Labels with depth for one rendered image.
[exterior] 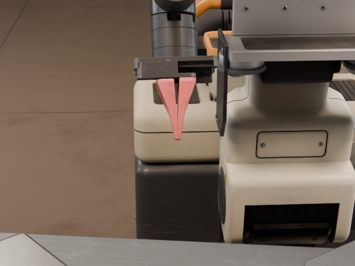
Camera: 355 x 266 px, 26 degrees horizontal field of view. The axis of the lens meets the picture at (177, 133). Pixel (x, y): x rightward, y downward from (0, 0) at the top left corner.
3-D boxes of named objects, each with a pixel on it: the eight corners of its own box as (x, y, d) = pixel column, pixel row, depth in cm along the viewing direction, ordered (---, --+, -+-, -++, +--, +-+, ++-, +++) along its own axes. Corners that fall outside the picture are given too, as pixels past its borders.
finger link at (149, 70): (198, 138, 92) (195, 60, 93) (139, 139, 92) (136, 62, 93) (195, 140, 99) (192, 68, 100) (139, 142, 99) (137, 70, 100)
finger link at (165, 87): (218, 136, 93) (215, 59, 93) (159, 139, 92) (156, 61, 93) (213, 140, 99) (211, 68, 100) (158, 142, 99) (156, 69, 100)
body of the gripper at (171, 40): (218, 70, 93) (216, 10, 94) (134, 73, 93) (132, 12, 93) (213, 77, 100) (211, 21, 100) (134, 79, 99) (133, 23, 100)
